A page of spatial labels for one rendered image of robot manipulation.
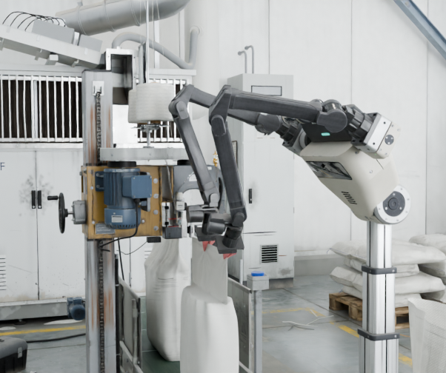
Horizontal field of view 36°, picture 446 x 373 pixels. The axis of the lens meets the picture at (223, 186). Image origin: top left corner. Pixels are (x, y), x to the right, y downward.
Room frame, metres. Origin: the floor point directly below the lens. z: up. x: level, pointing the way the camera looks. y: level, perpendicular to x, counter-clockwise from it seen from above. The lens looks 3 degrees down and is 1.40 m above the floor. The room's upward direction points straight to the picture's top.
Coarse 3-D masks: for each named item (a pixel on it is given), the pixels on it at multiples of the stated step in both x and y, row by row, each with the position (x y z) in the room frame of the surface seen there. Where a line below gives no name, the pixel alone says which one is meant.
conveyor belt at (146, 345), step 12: (144, 300) 4.66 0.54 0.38; (144, 312) 4.31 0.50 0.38; (144, 324) 4.01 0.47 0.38; (144, 336) 3.75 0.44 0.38; (144, 348) 3.53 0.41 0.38; (144, 360) 3.31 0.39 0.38; (156, 360) 3.31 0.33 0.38; (144, 372) 3.13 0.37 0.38; (156, 372) 3.13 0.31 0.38; (168, 372) 3.13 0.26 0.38; (180, 372) 3.13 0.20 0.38
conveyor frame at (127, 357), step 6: (120, 342) 3.50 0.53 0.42; (126, 348) 3.39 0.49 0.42; (126, 354) 3.31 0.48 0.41; (126, 360) 3.36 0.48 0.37; (120, 366) 3.50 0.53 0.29; (126, 366) 3.41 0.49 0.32; (132, 366) 3.25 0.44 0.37; (138, 366) 3.09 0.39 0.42; (240, 366) 3.10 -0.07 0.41; (126, 372) 3.37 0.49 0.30; (132, 372) 3.25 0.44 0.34; (138, 372) 3.02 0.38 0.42; (240, 372) 3.10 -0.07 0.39; (246, 372) 3.03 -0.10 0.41; (252, 372) 3.00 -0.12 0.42
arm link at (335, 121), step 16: (224, 96) 2.21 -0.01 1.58; (240, 96) 2.23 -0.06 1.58; (256, 96) 2.24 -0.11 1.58; (272, 96) 2.26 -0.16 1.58; (208, 112) 2.30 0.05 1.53; (224, 112) 2.24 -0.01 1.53; (272, 112) 2.26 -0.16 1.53; (288, 112) 2.26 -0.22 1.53; (304, 112) 2.26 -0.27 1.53; (320, 112) 2.24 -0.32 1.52; (336, 112) 2.23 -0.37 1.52; (336, 128) 2.26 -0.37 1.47
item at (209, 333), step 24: (192, 240) 3.05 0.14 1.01; (192, 264) 3.05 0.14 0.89; (216, 264) 2.70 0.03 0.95; (192, 288) 2.92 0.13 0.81; (216, 288) 2.70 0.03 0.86; (192, 312) 2.75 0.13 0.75; (216, 312) 2.64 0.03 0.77; (192, 336) 2.73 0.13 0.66; (216, 336) 2.63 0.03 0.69; (192, 360) 2.73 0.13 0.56; (216, 360) 2.62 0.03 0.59
